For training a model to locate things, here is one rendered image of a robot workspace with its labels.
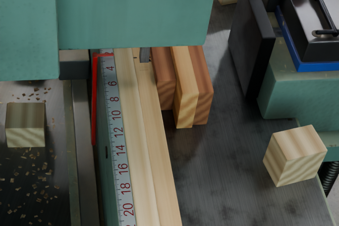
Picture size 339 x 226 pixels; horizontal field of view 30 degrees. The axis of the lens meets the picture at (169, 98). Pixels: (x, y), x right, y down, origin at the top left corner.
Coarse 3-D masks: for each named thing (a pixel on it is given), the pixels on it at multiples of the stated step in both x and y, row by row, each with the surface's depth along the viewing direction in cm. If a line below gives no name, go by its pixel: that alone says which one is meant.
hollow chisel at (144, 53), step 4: (140, 48) 63; (144, 48) 62; (148, 48) 62; (140, 52) 63; (144, 52) 63; (148, 52) 63; (140, 56) 63; (144, 56) 63; (148, 56) 63; (140, 60) 63; (144, 60) 64; (148, 60) 64
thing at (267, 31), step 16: (240, 0) 68; (256, 0) 65; (240, 16) 68; (256, 16) 63; (240, 32) 68; (256, 32) 63; (272, 32) 62; (240, 48) 69; (256, 48) 63; (272, 48) 63; (240, 64) 69; (256, 64) 64; (240, 80) 69; (256, 80) 66; (256, 96) 68
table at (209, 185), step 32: (224, 32) 75; (224, 64) 72; (224, 96) 69; (192, 128) 65; (224, 128) 66; (256, 128) 66; (288, 128) 67; (192, 160) 63; (224, 160) 63; (256, 160) 63; (192, 192) 60; (224, 192) 60; (256, 192) 61; (288, 192) 61; (320, 192) 62; (192, 224) 58; (224, 224) 58; (256, 224) 59; (288, 224) 59; (320, 224) 59
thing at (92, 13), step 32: (64, 0) 52; (96, 0) 53; (128, 0) 53; (160, 0) 54; (192, 0) 54; (64, 32) 55; (96, 32) 56; (128, 32) 56; (160, 32) 57; (192, 32) 57
